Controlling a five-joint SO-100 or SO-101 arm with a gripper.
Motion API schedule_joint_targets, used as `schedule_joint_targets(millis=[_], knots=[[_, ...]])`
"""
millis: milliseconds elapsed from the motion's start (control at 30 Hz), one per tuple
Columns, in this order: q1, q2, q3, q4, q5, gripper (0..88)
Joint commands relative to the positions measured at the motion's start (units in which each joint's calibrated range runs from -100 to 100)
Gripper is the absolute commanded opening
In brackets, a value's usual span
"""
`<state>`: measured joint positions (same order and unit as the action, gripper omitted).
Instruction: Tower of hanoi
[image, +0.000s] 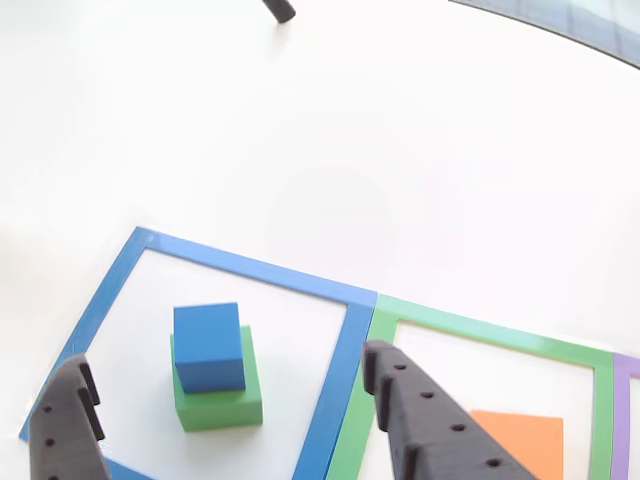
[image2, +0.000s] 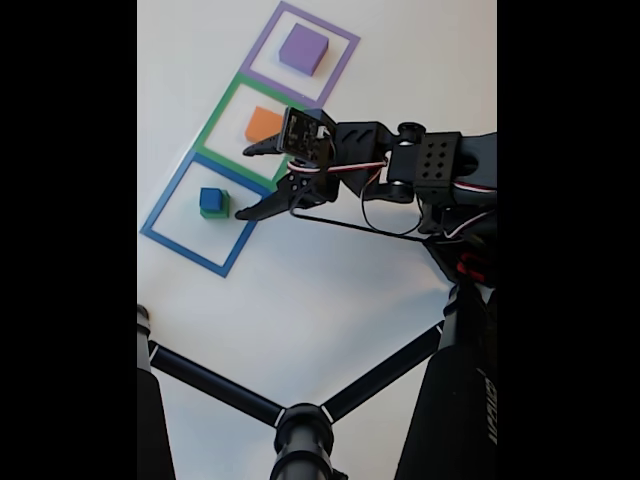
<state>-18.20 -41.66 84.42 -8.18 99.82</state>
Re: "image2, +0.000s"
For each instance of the orange cube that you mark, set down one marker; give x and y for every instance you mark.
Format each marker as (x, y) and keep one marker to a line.
(262, 125)

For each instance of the green square frame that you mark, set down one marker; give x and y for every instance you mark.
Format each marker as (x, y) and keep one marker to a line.
(215, 120)

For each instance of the green cube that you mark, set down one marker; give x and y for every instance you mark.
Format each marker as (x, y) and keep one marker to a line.
(224, 207)

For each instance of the gripper camera board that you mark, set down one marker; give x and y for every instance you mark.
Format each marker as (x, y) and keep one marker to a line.
(305, 135)

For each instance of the small blue cube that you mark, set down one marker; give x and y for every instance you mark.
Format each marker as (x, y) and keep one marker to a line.
(210, 198)

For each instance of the blue square frame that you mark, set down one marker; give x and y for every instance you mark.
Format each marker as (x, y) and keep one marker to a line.
(200, 255)

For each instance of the flat purple block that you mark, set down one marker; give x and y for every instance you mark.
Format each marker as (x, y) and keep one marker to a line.
(302, 47)

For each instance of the red black table clamp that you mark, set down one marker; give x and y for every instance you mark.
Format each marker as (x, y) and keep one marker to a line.
(470, 265)

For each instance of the black tripod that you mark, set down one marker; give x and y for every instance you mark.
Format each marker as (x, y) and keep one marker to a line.
(300, 435)

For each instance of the purple square frame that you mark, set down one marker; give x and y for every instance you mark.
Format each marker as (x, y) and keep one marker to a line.
(345, 55)

